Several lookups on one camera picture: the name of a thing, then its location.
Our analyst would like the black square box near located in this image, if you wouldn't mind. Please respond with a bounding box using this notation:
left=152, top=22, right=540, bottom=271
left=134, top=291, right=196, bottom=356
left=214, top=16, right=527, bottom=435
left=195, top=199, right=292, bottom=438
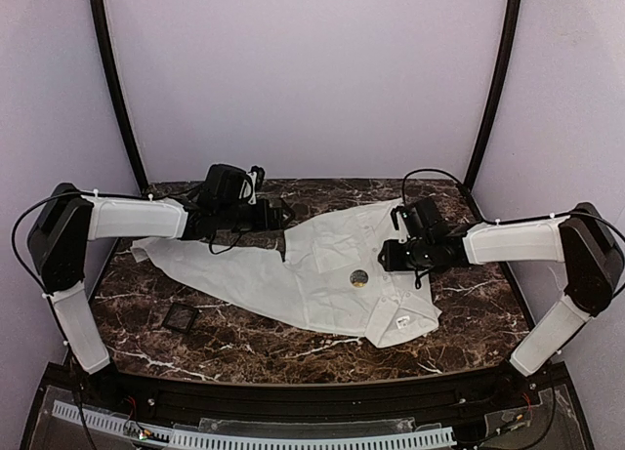
left=162, top=303, right=199, bottom=334

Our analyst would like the white button shirt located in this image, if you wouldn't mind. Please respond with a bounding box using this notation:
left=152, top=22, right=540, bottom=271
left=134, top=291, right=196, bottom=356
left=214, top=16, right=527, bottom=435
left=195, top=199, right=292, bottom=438
left=131, top=200, right=440, bottom=348

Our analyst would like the white slotted cable duct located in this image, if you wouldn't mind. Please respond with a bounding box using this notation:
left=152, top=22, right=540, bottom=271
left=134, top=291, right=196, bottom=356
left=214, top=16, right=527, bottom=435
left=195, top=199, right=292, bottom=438
left=51, top=400, right=457, bottom=450

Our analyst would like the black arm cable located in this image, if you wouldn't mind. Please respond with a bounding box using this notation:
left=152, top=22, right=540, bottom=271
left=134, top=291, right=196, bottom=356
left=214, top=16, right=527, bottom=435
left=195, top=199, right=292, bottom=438
left=401, top=168, right=625, bottom=300
left=11, top=189, right=84, bottom=295

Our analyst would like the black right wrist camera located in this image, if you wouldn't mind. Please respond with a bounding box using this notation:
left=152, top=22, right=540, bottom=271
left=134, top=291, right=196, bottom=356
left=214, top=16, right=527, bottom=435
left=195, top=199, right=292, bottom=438
left=391, top=197, right=450, bottom=244

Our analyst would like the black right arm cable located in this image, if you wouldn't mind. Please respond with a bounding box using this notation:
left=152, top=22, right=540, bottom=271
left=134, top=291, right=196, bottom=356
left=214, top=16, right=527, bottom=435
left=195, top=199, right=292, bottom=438
left=401, top=168, right=625, bottom=300

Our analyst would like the black frame post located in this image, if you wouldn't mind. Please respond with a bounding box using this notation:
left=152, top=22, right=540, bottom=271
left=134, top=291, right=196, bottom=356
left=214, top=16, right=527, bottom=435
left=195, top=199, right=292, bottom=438
left=89, top=0, right=149, bottom=192
left=464, top=0, right=521, bottom=191

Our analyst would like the black right frame post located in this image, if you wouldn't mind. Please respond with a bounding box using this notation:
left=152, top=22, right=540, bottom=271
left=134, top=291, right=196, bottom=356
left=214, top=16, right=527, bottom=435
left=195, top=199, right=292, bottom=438
left=464, top=0, right=521, bottom=191

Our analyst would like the black left frame post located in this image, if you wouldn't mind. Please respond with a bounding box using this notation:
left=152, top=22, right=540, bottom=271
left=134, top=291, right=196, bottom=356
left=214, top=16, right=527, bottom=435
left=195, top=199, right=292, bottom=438
left=89, top=0, right=149, bottom=192

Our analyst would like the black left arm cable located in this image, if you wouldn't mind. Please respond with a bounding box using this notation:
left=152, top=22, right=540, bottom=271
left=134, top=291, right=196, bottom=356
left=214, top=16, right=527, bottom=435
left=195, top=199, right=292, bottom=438
left=11, top=189, right=84, bottom=295

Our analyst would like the black front table rail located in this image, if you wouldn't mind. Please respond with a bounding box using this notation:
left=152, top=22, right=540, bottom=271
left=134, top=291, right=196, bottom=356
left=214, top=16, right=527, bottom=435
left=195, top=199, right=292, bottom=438
left=87, top=367, right=538, bottom=425

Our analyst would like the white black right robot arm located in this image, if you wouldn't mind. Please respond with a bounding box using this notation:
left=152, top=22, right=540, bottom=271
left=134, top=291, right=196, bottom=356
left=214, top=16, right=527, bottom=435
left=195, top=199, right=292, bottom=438
left=378, top=199, right=624, bottom=377

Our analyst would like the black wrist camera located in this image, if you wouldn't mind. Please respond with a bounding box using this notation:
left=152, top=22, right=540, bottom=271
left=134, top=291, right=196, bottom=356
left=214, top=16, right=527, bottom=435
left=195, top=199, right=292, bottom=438
left=391, top=197, right=450, bottom=244
left=198, top=163, right=266, bottom=209

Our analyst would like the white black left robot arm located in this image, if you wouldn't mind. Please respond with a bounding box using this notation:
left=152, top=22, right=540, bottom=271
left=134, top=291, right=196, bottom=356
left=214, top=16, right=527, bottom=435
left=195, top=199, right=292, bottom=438
left=26, top=183, right=295, bottom=376

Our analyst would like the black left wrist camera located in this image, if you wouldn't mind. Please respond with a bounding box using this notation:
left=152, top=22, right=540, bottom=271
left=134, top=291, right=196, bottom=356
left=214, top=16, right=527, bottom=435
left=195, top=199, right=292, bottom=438
left=198, top=163, right=266, bottom=209

